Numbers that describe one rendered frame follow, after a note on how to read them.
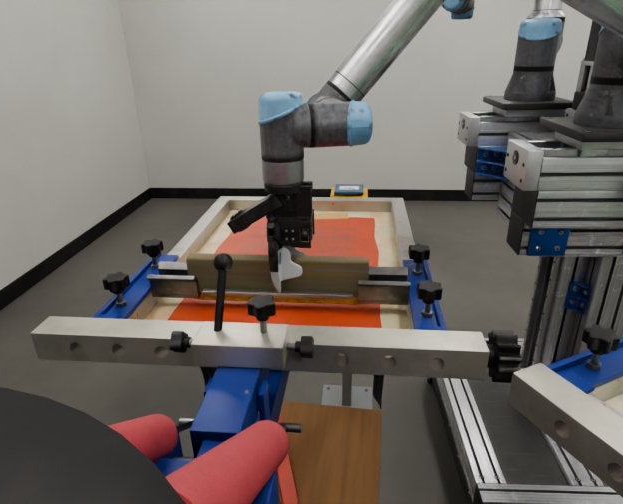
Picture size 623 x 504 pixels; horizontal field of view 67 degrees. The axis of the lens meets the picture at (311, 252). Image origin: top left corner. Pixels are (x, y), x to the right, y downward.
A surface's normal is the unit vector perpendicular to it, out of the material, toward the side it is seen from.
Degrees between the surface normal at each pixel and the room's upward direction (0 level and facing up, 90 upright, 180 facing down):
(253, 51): 90
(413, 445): 0
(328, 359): 90
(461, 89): 90
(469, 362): 90
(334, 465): 0
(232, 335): 0
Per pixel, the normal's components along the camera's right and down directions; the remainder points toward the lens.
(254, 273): -0.10, 0.41
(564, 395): -0.02, -0.91
